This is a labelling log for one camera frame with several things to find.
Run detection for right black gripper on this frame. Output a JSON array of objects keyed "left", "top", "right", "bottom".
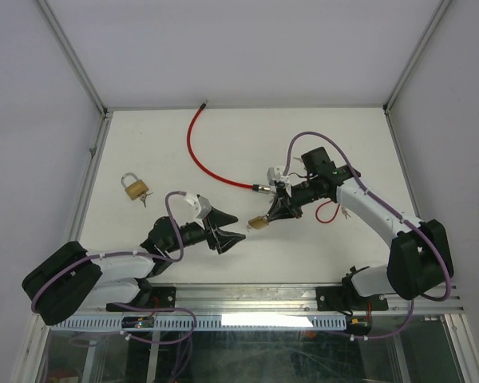
[{"left": 266, "top": 176, "right": 319, "bottom": 220}]

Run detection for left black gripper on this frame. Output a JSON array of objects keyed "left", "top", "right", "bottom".
[{"left": 165, "top": 207, "right": 245, "bottom": 253}]

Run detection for red thin-cable padlock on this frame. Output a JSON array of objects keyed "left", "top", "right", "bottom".
[{"left": 315, "top": 199, "right": 340, "bottom": 224}]

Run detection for silver keys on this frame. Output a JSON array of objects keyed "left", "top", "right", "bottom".
[{"left": 341, "top": 208, "right": 350, "bottom": 219}]

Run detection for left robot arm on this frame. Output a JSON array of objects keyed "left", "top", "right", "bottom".
[{"left": 22, "top": 191, "right": 246, "bottom": 326}]

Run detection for closed brass padlock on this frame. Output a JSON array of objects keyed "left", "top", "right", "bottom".
[{"left": 121, "top": 172, "right": 152, "bottom": 207}]

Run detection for thick red cable lock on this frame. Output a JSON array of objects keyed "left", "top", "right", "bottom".
[{"left": 186, "top": 100, "right": 275, "bottom": 194}]

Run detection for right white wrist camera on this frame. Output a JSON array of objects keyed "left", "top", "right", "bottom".
[{"left": 267, "top": 166, "right": 291, "bottom": 195}]

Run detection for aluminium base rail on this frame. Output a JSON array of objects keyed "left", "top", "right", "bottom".
[{"left": 71, "top": 281, "right": 464, "bottom": 317}]

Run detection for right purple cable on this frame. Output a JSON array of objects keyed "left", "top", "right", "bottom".
[{"left": 285, "top": 130, "right": 454, "bottom": 340}]

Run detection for purple cable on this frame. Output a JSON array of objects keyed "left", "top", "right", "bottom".
[
  {"left": 30, "top": 190, "right": 187, "bottom": 314},
  {"left": 285, "top": 130, "right": 454, "bottom": 340}
]

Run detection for white slotted cable duct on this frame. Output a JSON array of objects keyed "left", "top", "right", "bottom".
[{"left": 52, "top": 313, "right": 346, "bottom": 332}]

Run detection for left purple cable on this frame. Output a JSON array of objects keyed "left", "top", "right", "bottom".
[{"left": 30, "top": 190, "right": 187, "bottom": 314}]

